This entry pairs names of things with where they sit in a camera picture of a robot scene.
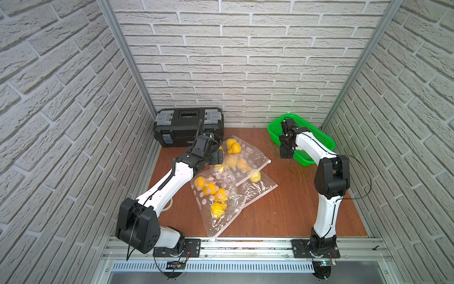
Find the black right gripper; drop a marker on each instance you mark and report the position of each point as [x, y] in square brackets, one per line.
[284, 152]

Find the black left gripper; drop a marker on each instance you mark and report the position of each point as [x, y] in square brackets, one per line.
[216, 157]

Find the dotted zip bag with pears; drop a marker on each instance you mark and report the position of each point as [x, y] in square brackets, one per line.
[218, 199]

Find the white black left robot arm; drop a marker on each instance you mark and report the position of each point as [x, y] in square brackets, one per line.
[138, 224]

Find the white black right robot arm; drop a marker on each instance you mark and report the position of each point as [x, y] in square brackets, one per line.
[331, 181]

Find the clear zip bag with pears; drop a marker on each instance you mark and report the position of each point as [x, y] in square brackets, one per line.
[240, 160]

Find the clear zip bag bottom layer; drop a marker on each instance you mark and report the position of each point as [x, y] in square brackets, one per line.
[254, 191]

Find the green plastic basket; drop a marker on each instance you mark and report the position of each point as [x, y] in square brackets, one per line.
[312, 143]

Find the black plastic toolbox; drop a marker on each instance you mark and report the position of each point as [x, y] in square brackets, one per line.
[177, 127]

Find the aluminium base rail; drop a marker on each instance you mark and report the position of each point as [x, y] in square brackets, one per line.
[244, 255]

